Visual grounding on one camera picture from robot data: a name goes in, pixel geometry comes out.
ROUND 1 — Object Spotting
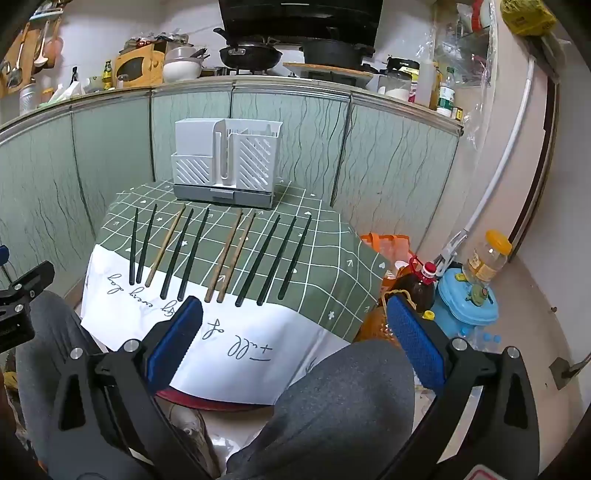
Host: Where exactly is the person's left leg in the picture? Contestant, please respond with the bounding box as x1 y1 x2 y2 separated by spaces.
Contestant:
14 291 121 480

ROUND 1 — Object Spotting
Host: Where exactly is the white squeeze bottle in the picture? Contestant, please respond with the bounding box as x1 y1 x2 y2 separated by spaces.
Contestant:
417 58 439 108

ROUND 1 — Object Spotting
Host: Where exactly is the white pipe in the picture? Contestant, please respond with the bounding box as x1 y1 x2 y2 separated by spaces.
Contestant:
462 58 539 236

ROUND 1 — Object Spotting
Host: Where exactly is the black chopstick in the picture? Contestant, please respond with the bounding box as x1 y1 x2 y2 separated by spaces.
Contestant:
256 215 298 307
159 208 195 300
136 203 159 286
128 208 140 286
235 213 282 308
177 208 211 303
278 213 313 302

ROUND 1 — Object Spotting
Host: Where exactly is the white plastic clamp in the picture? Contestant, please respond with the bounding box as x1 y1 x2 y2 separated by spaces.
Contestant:
434 231 467 278

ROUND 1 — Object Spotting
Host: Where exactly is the grey hanging cloth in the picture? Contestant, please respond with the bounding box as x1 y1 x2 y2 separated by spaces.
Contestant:
531 34 566 75

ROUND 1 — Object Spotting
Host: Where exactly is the white dish cloth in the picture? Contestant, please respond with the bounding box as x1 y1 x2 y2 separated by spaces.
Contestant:
48 83 88 104

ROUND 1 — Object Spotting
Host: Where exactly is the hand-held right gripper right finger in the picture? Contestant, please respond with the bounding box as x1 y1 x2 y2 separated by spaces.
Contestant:
386 295 541 480

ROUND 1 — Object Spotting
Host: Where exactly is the clear jar white powder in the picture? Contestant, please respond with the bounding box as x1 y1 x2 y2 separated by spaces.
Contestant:
378 69 413 102

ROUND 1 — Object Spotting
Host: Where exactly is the green patterned kitchen cabinet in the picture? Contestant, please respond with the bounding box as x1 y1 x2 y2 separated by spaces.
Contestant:
0 76 465 305

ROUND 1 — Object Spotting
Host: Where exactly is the glass wall shelf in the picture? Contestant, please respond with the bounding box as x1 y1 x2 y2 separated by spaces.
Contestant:
434 0 495 63

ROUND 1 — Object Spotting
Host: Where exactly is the steel utensil cup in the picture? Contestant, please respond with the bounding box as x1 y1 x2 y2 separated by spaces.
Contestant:
18 83 38 116

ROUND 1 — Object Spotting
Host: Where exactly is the orange bag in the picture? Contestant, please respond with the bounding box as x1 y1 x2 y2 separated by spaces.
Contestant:
360 233 416 278

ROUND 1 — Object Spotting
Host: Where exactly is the white shoe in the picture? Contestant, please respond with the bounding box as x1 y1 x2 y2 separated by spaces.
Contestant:
168 401 222 480

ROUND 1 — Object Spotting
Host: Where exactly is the black wok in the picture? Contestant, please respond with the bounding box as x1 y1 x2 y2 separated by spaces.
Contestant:
213 28 283 70

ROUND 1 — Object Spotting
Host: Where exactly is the pack of water bottles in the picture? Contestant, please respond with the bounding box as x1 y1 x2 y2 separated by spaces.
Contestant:
457 330 502 352

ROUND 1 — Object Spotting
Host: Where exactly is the person's right leg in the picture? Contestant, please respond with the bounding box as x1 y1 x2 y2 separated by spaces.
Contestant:
224 339 416 480

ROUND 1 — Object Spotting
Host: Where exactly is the black cast iron pot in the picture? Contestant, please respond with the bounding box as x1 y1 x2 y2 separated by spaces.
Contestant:
299 38 377 70

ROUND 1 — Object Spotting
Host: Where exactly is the yellow lid plastic jar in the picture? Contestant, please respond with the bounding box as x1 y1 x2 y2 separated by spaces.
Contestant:
463 230 513 284

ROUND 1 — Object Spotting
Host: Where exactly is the green label bottle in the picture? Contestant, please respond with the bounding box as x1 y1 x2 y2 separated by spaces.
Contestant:
436 67 455 117

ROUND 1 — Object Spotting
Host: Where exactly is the white grey chopstick holder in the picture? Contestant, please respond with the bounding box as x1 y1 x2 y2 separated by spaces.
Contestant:
171 117 283 209

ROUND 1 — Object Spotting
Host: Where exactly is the grey metal bracket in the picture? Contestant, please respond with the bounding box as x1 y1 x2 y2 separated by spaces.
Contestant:
549 351 585 391

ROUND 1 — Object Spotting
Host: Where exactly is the red stool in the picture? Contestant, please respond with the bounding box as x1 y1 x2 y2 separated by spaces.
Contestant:
154 388 273 414

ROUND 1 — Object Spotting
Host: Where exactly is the wooden chopstick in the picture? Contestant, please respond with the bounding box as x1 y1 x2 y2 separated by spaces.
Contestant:
204 209 243 304
217 211 257 304
144 204 187 287

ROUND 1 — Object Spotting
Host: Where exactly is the blue plastic container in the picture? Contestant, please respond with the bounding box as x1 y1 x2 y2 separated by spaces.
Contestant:
434 268 500 335

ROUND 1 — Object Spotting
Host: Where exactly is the green checked tablecloth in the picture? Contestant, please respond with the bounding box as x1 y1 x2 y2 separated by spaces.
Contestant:
81 178 393 407

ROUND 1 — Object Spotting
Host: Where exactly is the black range hood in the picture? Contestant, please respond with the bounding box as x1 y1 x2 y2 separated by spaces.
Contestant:
217 0 384 40

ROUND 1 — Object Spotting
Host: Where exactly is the person's leg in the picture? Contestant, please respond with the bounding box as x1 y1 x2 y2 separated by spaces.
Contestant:
224 339 416 480
14 291 121 480

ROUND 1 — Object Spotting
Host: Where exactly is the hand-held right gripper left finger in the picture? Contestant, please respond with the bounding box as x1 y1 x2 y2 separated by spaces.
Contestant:
47 296 219 480

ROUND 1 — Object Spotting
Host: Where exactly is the wooden cutting board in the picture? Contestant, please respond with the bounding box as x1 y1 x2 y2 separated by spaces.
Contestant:
283 62 375 78

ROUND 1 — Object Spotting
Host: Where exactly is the yellow plastic bag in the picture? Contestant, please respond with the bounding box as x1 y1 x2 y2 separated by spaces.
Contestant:
501 0 557 37

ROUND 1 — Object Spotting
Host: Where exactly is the gas stove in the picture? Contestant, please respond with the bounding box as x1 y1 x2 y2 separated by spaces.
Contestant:
203 65 287 77

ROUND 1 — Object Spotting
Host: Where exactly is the green frog toy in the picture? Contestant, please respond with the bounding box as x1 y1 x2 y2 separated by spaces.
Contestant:
455 272 495 305

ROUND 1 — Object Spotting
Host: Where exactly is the hanging wooden board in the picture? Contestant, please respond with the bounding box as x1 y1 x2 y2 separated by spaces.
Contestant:
0 28 34 95

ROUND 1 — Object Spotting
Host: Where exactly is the amber oil jug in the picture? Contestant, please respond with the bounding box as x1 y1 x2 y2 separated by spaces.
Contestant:
355 288 407 344

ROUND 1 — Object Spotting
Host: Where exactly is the dark oil bottle red cap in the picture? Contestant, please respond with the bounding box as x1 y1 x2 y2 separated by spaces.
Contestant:
397 255 438 315

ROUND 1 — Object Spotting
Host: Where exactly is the orange ladle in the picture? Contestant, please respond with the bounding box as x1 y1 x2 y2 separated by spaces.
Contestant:
46 18 65 70

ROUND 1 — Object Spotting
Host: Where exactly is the steel hanging spoon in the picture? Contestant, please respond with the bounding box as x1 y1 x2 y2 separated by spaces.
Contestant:
2 60 24 90

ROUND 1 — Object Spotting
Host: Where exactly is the white bowl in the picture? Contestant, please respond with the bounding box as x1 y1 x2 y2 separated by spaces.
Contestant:
163 46 204 84

